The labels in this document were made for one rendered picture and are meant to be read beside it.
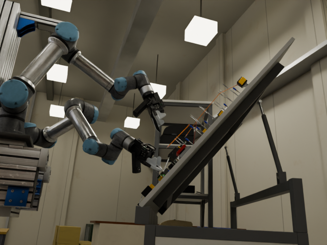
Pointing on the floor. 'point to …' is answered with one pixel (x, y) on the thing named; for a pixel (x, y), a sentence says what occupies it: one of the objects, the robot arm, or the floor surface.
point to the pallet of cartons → (68, 236)
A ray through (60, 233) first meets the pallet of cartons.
